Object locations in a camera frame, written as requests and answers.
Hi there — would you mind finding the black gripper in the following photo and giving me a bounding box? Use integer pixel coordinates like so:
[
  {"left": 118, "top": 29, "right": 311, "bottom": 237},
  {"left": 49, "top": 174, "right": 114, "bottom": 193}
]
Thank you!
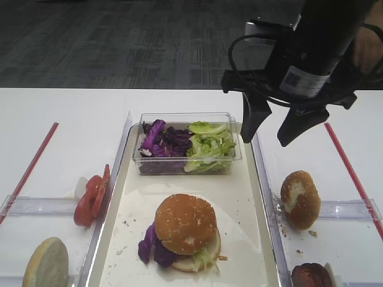
[{"left": 220, "top": 38, "right": 358, "bottom": 148}]

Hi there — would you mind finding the sesame top bun front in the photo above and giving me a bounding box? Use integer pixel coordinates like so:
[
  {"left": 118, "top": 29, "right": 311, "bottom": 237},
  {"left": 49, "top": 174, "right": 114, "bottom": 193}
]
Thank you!
[{"left": 154, "top": 194, "right": 218, "bottom": 255}]

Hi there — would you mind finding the sesame bun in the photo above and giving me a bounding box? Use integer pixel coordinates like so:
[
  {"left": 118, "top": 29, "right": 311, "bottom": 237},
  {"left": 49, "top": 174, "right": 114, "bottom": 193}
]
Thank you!
[
  {"left": 154, "top": 194, "right": 218, "bottom": 255},
  {"left": 280, "top": 170, "right": 321, "bottom": 230}
]

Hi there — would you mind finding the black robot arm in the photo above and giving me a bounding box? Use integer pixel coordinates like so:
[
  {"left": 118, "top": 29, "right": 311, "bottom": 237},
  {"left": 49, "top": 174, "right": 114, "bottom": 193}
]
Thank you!
[{"left": 221, "top": 1, "right": 382, "bottom": 146}]

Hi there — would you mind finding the green lettuce in container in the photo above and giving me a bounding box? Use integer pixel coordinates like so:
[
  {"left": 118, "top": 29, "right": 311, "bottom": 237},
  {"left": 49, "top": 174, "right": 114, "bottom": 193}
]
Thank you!
[{"left": 184, "top": 121, "right": 236, "bottom": 174}]

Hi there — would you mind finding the white stopper behind patties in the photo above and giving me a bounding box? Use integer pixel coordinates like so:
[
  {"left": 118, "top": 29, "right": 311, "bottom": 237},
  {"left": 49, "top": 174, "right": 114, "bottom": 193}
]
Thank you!
[{"left": 324, "top": 262, "right": 344, "bottom": 287}]

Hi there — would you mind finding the shredded lettuce on burger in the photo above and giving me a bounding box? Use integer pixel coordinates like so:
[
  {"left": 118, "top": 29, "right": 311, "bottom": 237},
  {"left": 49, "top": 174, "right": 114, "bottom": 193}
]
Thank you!
[{"left": 192, "top": 248, "right": 221, "bottom": 273}]

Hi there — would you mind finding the dark meat patty front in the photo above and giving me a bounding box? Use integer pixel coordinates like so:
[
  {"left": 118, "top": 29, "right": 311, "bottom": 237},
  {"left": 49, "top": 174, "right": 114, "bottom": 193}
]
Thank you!
[{"left": 291, "top": 263, "right": 333, "bottom": 287}]

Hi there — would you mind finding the rear tomato slice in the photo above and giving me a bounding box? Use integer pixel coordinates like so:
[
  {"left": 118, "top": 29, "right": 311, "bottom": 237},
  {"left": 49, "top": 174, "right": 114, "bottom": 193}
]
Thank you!
[{"left": 91, "top": 164, "right": 111, "bottom": 218}]

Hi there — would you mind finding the tomato slice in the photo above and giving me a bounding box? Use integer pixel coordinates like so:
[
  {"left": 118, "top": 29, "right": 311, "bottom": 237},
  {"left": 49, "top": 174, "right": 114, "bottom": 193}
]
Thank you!
[
  {"left": 74, "top": 175, "right": 102, "bottom": 227},
  {"left": 91, "top": 164, "right": 111, "bottom": 218}
]

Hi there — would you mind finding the front tomato slice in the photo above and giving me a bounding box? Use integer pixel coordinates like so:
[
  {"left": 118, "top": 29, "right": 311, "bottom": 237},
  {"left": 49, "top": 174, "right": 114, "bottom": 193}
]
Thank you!
[{"left": 74, "top": 175, "right": 102, "bottom": 227}]

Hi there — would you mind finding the person hand background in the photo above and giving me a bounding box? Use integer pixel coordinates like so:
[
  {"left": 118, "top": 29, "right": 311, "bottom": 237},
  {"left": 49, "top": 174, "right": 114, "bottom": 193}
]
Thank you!
[{"left": 352, "top": 28, "right": 382, "bottom": 74}]

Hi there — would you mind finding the sesame top bun rear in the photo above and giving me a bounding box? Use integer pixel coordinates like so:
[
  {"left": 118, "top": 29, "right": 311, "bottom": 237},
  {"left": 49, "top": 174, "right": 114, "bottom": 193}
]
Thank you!
[{"left": 280, "top": 170, "right": 321, "bottom": 230}]

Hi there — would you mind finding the clear plastic salad container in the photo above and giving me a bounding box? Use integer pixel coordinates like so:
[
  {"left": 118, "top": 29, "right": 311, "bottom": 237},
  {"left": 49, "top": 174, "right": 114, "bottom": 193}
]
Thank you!
[{"left": 132, "top": 112, "right": 241, "bottom": 175}]

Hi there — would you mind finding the right clear acrylic divider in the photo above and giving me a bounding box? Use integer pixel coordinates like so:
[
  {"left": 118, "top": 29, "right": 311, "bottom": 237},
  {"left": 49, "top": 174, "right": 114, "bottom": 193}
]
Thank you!
[{"left": 252, "top": 133, "right": 293, "bottom": 287}]

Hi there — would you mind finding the clear acrylic divider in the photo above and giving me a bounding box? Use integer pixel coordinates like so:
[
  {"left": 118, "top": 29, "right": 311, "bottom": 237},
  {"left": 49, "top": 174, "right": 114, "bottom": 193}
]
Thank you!
[
  {"left": 252, "top": 133, "right": 293, "bottom": 287},
  {"left": 74, "top": 111, "right": 132, "bottom": 287}
]

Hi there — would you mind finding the purple cabbage in container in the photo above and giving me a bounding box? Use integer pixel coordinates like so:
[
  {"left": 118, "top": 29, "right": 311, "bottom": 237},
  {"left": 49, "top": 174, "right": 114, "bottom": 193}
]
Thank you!
[{"left": 138, "top": 120, "right": 193, "bottom": 175}]

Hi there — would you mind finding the clear holder upper right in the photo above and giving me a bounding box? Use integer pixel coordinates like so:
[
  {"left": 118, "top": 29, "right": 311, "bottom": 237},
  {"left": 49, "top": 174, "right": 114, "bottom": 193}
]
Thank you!
[{"left": 318, "top": 199, "right": 382, "bottom": 221}]

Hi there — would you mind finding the clear holder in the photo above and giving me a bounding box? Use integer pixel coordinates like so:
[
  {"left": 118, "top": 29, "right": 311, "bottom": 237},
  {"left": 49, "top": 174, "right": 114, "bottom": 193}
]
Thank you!
[
  {"left": 1, "top": 196, "right": 77, "bottom": 216},
  {"left": 318, "top": 199, "right": 382, "bottom": 221}
]

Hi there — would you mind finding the right red tape strip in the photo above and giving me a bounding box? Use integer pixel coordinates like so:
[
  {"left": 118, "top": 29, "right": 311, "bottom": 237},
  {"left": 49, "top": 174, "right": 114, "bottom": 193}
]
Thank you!
[{"left": 324, "top": 123, "right": 382, "bottom": 238}]

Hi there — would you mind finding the red tape strip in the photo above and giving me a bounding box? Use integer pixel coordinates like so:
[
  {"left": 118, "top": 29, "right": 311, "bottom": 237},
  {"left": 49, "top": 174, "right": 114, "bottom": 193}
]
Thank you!
[
  {"left": 324, "top": 123, "right": 382, "bottom": 238},
  {"left": 0, "top": 122, "right": 59, "bottom": 224}
]

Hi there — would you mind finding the cream metal serving tray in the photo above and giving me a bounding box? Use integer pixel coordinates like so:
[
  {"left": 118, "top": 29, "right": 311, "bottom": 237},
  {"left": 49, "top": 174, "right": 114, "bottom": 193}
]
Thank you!
[{"left": 87, "top": 125, "right": 279, "bottom": 286}]

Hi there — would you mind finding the bottom bun on tray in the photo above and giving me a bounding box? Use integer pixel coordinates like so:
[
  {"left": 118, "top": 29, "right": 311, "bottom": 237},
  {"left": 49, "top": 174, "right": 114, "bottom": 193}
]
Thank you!
[{"left": 171, "top": 232, "right": 221, "bottom": 273}]

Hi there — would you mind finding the left clear acrylic divider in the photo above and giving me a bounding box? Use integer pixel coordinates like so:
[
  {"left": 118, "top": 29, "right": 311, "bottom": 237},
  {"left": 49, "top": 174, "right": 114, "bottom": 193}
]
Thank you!
[{"left": 74, "top": 111, "right": 132, "bottom": 287}]

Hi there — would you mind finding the purple cabbage leaf on burger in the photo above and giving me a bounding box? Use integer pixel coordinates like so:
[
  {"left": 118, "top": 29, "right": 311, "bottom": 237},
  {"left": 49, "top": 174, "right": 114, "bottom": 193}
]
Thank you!
[{"left": 138, "top": 222, "right": 177, "bottom": 268}]

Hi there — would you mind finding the white stopper behind tomatoes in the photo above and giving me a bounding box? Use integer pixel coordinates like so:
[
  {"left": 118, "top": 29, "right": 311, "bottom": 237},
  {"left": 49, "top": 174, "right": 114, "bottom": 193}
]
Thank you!
[{"left": 74, "top": 177, "right": 88, "bottom": 201}]

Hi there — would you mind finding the left red tape strip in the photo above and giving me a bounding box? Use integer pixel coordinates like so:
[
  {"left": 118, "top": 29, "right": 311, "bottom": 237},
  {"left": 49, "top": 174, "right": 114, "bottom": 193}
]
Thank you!
[{"left": 0, "top": 122, "right": 59, "bottom": 224}]

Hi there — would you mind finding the clear holder upper left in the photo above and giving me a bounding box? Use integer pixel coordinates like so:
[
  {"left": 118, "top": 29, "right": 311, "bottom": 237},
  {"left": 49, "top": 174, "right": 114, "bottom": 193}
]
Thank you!
[{"left": 1, "top": 196, "right": 77, "bottom": 216}]

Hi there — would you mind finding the pale bun half left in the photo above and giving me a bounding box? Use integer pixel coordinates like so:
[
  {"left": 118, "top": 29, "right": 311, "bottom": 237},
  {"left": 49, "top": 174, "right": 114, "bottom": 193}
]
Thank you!
[{"left": 22, "top": 237, "right": 69, "bottom": 287}]

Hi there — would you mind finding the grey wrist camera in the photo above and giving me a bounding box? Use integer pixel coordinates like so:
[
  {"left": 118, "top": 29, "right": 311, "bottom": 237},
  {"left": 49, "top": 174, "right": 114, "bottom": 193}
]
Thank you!
[{"left": 245, "top": 19, "right": 293, "bottom": 45}]

